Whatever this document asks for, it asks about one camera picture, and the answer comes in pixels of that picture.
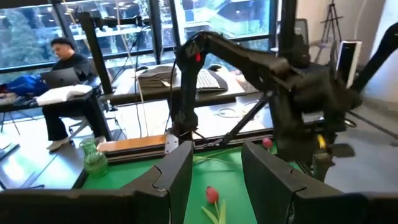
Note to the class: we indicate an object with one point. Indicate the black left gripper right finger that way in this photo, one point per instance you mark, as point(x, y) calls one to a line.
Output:
point(273, 193)

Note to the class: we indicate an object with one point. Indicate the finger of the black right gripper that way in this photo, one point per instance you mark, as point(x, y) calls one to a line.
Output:
point(293, 137)
point(321, 166)

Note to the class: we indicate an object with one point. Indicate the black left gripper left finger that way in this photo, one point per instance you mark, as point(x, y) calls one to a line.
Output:
point(174, 180)

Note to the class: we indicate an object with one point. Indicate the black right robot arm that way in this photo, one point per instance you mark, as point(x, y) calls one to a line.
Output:
point(186, 93)

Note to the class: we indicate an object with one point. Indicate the green glass vase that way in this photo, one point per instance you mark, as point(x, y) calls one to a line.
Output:
point(93, 161)

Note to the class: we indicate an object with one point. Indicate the white framed monitor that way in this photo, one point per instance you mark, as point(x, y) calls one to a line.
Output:
point(346, 62)

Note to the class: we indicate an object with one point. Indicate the green table mat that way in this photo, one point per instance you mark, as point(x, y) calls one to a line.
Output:
point(224, 177)

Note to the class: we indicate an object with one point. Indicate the wooden table side board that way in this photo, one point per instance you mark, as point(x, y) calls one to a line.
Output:
point(133, 143)

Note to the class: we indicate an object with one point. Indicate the black tripod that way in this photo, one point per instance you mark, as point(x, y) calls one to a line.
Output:
point(332, 12)

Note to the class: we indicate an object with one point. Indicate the white paper tag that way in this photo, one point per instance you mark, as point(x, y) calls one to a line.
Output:
point(166, 83)

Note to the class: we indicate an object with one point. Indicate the black computer keyboard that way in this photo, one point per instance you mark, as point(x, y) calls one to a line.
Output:
point(206, 81)

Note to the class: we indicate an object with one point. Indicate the folded dark grey cloth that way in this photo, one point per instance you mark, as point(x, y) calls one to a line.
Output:
point(155, 77)

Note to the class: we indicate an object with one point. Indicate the black computer mouse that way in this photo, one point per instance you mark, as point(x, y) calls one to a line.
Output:
point(215, 67)
point(142, 68)

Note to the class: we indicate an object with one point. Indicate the white office chair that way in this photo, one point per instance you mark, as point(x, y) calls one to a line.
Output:
point(79, 124)

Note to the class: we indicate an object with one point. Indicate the white padded cushion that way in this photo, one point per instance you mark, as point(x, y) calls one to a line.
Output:
point(62, 93)

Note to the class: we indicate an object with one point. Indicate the dark grey laptop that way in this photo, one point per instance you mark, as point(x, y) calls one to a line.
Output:
point(60, 78)

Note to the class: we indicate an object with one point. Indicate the person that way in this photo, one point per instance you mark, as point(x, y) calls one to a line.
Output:
point(71, 65)

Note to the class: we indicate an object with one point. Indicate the blue jacket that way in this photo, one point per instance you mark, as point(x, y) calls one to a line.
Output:
point(28, 85)

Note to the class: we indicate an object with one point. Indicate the black aluminium table frame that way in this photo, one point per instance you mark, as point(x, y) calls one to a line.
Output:
point(94, 62)

